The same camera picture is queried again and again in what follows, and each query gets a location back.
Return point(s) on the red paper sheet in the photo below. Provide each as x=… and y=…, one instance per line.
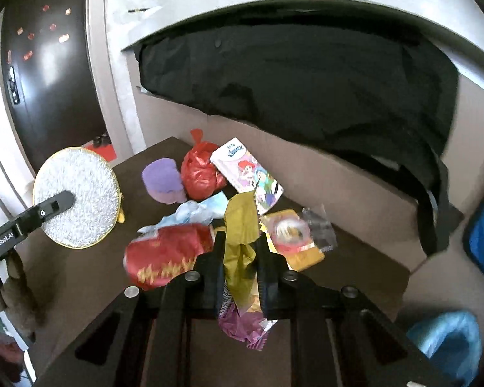
x=101, y=149

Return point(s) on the olive and purple snack wrapper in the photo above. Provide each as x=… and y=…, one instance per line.
x=238, y=250

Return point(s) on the red snack packet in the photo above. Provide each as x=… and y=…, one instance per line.
x=165, y=258

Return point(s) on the yellow packet with red circle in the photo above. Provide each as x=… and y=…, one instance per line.
x=296, y=246

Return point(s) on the round silver glitter disc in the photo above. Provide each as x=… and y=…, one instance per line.
x=78, y=177

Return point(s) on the light blue plastic bag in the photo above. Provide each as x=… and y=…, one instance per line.
x=447, y=340

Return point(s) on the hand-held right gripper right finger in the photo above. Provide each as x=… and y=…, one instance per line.
x=263, y=258

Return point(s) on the red plastic bag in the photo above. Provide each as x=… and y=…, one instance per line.
x=199, y=171

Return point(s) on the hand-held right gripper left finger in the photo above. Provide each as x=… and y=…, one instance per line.
x=219, y=250

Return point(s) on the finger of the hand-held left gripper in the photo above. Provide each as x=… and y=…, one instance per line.
x=52, y=206

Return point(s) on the brown plush toy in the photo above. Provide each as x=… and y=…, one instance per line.
x=16, y=294

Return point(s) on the cartoon print tissue pack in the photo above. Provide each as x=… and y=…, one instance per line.
x=248, y=175

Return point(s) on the blue tissue paper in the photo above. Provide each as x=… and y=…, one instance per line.
x=197, y=213

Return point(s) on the purple sponge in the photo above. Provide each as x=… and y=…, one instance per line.
x=163, y=179

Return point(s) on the black bag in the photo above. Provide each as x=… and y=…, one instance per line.
x=306, y=88

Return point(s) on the cardboard box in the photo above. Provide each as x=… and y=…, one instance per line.
x=306, y=193

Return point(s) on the clear plastic wrapper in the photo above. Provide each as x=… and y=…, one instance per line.
x=319, y=225

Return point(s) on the black glossy refrigerator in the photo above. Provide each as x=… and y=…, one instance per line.
x=44, y=68

